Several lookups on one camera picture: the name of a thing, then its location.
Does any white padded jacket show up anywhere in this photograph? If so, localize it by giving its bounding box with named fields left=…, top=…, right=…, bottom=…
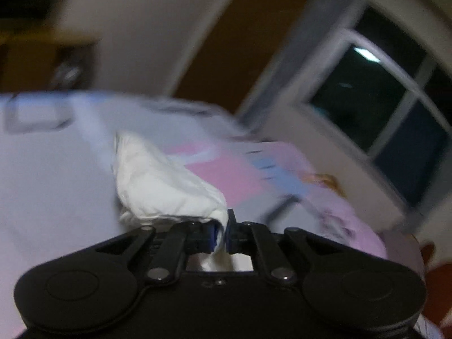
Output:
left=112, top=131, right=235, bottom=272

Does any wooden cabinet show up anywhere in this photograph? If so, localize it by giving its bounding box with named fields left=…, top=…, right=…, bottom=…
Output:
left=0, top=30, right=102, bottom=94

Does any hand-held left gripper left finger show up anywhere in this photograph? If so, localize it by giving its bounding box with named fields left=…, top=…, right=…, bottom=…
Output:
left=94, top=219, right=222, bottom=286

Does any brown wooden door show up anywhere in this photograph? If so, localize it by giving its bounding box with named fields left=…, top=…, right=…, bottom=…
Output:
left=173, top=0, right=313, bottom=114

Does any printed pastel bed sheet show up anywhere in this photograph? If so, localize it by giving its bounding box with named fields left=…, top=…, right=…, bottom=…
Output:
left=0, top=90, right=389, bottom=339

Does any grey blue curtain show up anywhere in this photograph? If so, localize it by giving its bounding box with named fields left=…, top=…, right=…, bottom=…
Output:
left=235, top=0, right=368, bottom=124

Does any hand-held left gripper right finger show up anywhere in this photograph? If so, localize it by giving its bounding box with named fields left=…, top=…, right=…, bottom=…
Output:
left=226, top=209, right=341, bottom=288

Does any white framed window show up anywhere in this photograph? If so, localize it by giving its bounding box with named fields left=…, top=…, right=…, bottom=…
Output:
left=304, top=3, right=452, bottom=207

